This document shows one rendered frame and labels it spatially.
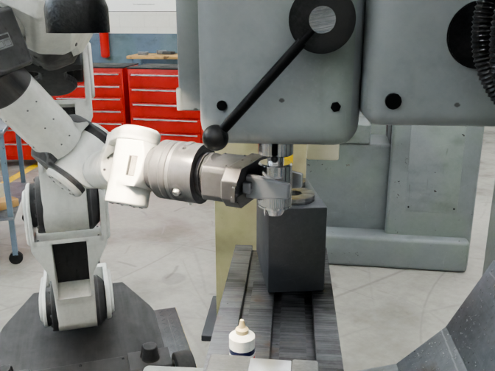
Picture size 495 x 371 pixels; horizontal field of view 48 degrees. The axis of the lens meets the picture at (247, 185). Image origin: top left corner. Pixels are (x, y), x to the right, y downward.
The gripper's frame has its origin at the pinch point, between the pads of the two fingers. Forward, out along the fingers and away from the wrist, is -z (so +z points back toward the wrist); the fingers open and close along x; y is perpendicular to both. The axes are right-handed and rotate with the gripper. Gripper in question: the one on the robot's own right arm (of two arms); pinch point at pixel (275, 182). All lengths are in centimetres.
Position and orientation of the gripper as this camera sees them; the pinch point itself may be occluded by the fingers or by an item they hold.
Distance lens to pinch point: 77.5
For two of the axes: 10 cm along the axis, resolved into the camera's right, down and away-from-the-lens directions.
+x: 3.9, -2.7, 8.8
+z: -9.2, -1.2, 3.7
